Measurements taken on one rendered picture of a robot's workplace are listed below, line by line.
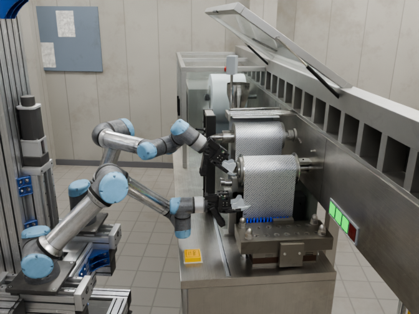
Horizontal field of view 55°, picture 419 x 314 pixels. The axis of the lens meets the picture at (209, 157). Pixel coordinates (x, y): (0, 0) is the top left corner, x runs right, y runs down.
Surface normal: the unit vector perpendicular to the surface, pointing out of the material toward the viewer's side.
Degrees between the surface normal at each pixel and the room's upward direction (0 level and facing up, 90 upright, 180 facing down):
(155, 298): 0
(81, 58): 90
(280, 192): 90
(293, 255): 90
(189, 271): 0
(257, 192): 90
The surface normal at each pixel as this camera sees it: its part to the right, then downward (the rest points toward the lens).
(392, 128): -0.99, 0.03
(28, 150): -0.07, 0.33
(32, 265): 0.28, 0.40
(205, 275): 0.01, -0.94
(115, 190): 0.47, 0.22
